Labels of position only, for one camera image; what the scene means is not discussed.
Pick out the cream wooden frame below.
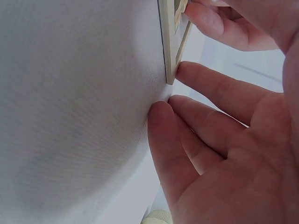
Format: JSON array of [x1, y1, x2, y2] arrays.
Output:
[[157, 0, 194, 86]]

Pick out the cream textured object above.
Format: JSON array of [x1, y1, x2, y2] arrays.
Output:
[[140, 209, 174, 224]]

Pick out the person's right hand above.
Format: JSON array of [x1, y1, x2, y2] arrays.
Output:
[[147, 0, 299, 224]]

